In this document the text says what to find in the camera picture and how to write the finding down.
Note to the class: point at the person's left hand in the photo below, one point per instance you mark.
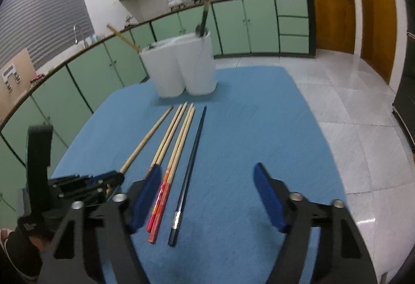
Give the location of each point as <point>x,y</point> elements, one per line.
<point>35,241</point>

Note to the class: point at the white cooking pot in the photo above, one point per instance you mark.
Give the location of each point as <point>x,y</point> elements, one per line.
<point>175,1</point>

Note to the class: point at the person's left forearm dark sleeve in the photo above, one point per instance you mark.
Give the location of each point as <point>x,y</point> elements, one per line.
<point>22,258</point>

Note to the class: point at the wooden cutting board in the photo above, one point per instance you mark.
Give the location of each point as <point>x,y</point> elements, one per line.
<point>24,60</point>

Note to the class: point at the metal kettle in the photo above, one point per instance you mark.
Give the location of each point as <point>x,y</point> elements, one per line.
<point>129,21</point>

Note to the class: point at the bottles beside sink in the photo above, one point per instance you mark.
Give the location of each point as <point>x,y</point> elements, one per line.
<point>94,38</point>

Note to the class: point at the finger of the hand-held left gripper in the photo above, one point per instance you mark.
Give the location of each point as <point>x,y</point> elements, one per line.
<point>107,176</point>
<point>87,195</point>

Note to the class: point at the green lower kitchen cabinets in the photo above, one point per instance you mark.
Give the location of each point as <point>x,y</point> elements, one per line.
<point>259,28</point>

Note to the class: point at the black chopstick with silver band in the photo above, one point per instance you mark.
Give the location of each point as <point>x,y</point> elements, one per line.
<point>204,18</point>
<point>189,167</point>

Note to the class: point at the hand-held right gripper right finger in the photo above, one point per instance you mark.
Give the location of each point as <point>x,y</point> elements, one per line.
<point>269,196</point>

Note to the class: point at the metal sink faucet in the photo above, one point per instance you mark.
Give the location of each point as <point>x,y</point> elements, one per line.
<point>75,32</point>

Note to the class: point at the red cloth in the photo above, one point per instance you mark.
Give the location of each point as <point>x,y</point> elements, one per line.
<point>37,77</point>

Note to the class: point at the white bracket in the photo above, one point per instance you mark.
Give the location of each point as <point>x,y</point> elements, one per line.
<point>9,75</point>

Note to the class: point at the grey window blind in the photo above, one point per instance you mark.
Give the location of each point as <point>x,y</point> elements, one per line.
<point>48,11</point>

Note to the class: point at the white two-compartment utensil holder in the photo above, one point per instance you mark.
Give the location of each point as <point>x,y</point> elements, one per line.
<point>168,70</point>

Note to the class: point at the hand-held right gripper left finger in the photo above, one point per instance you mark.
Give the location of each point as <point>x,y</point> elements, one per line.
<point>144,196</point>

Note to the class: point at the blue mat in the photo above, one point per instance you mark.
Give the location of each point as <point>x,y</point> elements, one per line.
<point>243,128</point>

